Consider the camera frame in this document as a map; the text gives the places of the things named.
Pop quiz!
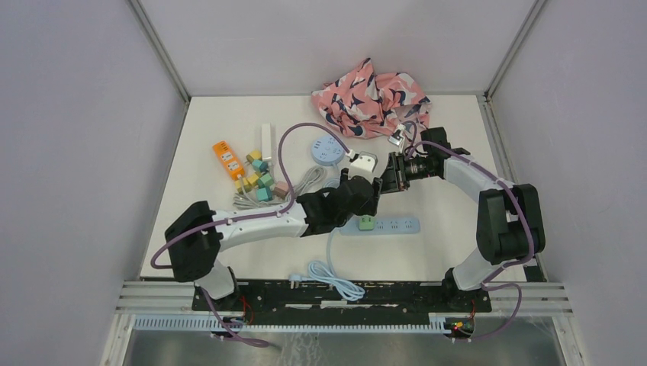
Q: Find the green adapter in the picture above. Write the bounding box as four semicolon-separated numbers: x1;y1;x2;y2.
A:
256;172;275;188
358;215;376;231

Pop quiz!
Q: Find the pink adapter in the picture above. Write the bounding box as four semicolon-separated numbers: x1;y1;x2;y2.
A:
272;181;289;199

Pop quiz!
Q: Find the light blue power strip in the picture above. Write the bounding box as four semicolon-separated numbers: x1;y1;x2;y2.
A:
339;217;420;236

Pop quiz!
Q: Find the round blue socket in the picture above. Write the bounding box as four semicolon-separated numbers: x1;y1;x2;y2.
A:
311;135;346;166

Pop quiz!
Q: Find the teal USB plug adapter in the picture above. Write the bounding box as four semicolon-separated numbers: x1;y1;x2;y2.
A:
256;187;273;202

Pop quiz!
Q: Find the yellow USB plug adapter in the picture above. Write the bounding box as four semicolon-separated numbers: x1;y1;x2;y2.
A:
234;178;251;194

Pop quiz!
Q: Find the white power strip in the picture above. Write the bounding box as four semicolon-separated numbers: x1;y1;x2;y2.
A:
260;123;274;162

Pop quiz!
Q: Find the orange power strip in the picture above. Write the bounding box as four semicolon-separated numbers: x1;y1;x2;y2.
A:
212;140;246;181

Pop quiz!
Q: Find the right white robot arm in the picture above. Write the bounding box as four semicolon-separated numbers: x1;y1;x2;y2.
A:
381;127;546;311

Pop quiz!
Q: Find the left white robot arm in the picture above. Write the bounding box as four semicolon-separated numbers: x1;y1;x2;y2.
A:
151;173;383;283

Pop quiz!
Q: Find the pink patterned cloth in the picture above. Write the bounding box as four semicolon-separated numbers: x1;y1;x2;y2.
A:
311;58;431;140

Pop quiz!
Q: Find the grey cable of white strip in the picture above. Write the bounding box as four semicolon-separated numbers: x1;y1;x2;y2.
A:
288;165;327;198

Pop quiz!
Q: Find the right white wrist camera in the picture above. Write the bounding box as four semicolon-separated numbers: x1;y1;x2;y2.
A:
388;124;406;149

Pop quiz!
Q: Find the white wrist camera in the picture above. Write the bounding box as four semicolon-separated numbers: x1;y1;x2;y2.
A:
349;151;378;176
388;124;406;149

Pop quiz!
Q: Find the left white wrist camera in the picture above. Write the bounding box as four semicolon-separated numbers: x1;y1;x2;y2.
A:
349;151;378;176

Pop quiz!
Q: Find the loose light blue cable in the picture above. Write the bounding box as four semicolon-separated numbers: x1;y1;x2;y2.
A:
287;230;366;303

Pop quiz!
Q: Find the grey cable of orange strip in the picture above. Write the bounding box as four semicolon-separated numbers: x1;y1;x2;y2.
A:
232;191;287;210

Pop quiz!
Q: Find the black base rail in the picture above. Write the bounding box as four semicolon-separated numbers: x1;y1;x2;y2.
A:
192;279;492;326

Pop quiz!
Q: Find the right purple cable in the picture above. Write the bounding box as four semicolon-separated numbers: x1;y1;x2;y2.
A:
403;120;536;343

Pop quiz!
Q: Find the purple cable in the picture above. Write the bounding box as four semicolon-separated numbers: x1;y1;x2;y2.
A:
403;120;536;343
150;122;355;348

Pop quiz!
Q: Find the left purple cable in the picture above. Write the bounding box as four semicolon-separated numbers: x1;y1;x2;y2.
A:
150;122;355;348

